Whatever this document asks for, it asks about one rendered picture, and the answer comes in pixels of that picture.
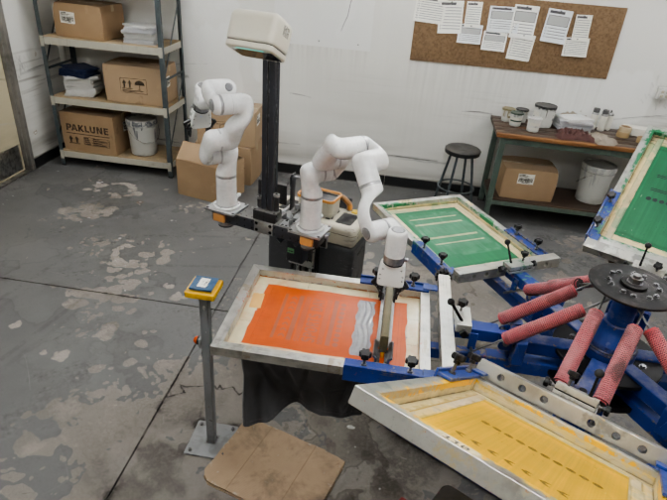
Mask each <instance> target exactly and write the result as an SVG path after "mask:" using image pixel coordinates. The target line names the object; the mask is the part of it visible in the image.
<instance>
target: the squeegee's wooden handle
mask: <svg viewBox="0 0 667 500"><path fill-rule="evenodd" d="M393 289H394V288H392V287H386V292H385V299H384V308H383V317H382V324H381V333H380V342H379V350H378V352H384V353H387V347H388V340H389V331H390V320H391V310H392V299H393Z"/></svg>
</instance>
